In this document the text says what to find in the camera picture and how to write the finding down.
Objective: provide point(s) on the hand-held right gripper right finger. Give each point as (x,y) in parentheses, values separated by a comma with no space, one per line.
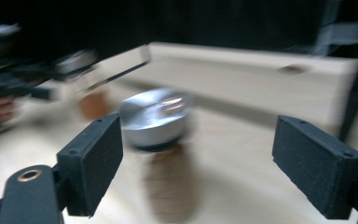
(317,168)

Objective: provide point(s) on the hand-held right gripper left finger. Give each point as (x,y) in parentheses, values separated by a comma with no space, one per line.
(90,161)

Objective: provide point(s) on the glass jar orange contents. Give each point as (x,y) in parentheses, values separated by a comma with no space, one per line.
(94,105)

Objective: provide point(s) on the glass jar brown contents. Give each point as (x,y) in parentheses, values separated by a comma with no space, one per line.
(155,124)

